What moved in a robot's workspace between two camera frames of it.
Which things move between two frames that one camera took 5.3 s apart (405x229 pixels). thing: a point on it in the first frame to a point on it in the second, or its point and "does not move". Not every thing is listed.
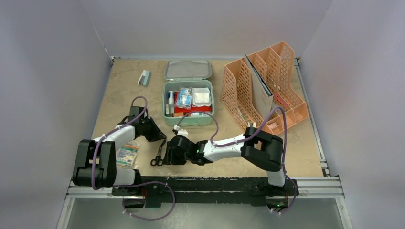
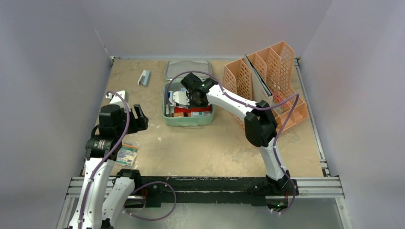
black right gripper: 169,151 to 194,98
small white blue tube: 171,98 does not move
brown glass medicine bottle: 180,114 does not move
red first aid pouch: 184,109 does not move
